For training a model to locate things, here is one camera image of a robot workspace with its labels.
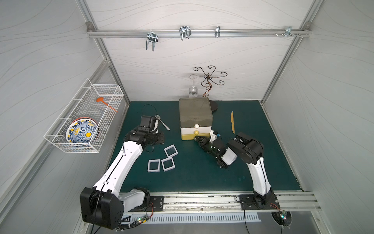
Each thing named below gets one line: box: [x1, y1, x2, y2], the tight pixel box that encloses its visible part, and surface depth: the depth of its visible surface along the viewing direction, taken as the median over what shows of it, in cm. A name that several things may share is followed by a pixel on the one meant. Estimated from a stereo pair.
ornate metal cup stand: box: [193, 65, 228, 112], surface depth 96 cm
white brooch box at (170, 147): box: [163, 143, 179, 158], surface depth 95 cm
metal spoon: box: [154, 114, 171, 132], surface depth 109 cm
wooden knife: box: [230, 111, 236, 135], surface depth 110 cm
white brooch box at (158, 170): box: [147, 158, 161, 173], surface depth 86 cm
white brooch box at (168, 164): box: [161, 156, 176, 172], surface depth 88 cm
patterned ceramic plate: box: [65, 117, 100, 144], surface depth 62 cm
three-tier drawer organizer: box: [179, 97, 214, 140], surface depth 88 cm
